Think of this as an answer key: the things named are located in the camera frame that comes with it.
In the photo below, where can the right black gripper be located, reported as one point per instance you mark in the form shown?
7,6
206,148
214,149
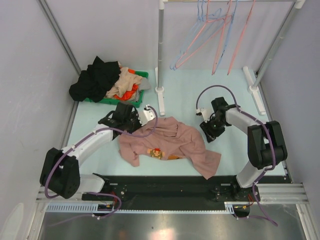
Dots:
211,134

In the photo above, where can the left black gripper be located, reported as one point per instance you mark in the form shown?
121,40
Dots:
135,115

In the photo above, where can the pink t shirt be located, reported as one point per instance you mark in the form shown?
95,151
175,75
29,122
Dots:
169,139

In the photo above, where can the pink hanger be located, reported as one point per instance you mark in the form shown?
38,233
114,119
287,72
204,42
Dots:
239,42
220,43
208,25

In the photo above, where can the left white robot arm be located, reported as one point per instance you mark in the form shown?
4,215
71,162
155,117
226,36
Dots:
60,175

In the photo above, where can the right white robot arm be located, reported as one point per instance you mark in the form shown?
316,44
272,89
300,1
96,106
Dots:
266,146

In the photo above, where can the blue hanger right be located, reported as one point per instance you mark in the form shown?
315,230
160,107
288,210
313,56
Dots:
226,42

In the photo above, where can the blue hanger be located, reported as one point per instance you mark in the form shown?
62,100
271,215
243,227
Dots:
208,22
226,42

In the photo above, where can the blue hanger left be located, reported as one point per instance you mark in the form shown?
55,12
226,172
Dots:
208,22

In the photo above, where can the green plastic bin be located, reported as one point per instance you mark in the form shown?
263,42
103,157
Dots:
114,101

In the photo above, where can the orange garment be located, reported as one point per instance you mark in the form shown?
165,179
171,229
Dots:
128,94

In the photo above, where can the grey garment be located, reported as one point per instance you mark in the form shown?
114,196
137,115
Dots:
144,85

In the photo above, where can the beige garment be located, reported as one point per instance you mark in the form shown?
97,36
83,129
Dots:
125,83

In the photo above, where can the black garment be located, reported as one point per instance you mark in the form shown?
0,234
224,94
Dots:
94,82

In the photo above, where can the white clothes rack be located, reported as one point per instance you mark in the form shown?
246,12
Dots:
252,83

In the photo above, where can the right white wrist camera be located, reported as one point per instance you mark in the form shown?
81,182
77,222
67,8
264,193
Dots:
205,113

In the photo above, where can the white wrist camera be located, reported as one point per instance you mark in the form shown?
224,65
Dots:
146,115
205,113

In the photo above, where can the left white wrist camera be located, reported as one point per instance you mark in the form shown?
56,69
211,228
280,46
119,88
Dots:
146,115

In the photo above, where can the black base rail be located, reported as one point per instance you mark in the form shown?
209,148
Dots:
178,193

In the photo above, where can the white cable duct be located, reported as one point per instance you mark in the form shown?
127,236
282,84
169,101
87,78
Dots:
96,208

